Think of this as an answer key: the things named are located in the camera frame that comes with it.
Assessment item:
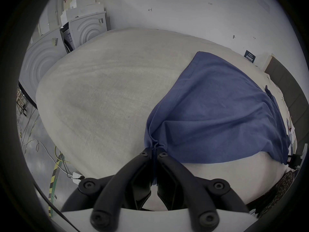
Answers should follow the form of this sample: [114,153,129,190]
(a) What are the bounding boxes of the dark padded headboard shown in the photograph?
[264,57,309,141]

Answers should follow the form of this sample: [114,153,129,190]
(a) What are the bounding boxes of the white washing machine with cartons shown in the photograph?
[59,0,112,54]

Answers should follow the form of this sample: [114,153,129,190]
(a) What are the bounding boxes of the white cable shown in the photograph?
[35,141,74,177]

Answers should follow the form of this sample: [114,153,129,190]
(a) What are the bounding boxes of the dark blue shirt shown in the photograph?
[144,51,291,186]

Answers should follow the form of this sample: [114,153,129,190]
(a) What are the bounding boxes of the small dark blue wall sign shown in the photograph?
[244,50,256,63]

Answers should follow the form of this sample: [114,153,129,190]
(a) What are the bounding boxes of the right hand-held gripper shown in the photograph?
[287,144,308,171]

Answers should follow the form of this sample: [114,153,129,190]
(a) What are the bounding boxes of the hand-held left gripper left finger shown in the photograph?
[60,148,155,232]

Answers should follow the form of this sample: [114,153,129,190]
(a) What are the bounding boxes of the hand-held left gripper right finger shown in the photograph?
[154,149,249,232]

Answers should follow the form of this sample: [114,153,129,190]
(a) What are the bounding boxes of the bed with beige sheet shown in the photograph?
[36,28,298,211]

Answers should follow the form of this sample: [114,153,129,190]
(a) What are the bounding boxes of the white power adapter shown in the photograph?
[72,172,85,184]

